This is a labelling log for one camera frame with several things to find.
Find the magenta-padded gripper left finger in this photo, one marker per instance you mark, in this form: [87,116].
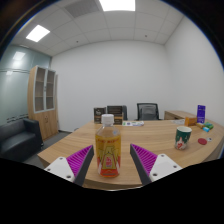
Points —
[78,160]

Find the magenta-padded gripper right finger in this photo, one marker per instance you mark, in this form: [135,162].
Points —
[146,160]

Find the orange drink bottle white cap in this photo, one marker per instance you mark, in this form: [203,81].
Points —
[108,150]

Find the white and green booklet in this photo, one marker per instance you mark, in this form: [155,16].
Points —
[132,123]

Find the green mug with red print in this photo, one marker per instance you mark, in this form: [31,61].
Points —
[182,138]

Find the black mesh office chair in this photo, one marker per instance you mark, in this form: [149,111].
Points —
[148,112]

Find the small dark brown box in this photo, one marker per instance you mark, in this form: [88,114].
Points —
[99,115]

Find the large dark brown box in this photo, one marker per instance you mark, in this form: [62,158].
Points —
[115,111]

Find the flat round red coaster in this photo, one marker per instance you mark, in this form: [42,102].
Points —
[202,141]

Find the orange wooden box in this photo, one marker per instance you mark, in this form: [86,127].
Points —
[190,121]

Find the black leather sofa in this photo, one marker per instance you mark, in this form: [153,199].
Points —
[20,138]

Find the small tan box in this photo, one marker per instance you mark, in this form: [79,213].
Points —
[199,125]

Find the round silver desk grommet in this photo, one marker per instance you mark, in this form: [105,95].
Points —
[209,139]

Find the small light blue box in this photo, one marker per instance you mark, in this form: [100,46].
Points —
[206,129]

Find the wooden cabinet with glass doors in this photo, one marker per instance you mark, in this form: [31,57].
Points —
[42,103]

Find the purple standing card box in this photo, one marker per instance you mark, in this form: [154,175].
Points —
[201,114]

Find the green folded cloth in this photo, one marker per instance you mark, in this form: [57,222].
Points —
[209,125]

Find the small ceiling light panel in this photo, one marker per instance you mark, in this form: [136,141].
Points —
[38,33]

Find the ceiling air vent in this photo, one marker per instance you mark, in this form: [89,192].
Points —
[81,7]

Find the large ceiling light panel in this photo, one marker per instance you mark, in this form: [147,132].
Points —
[117,4]

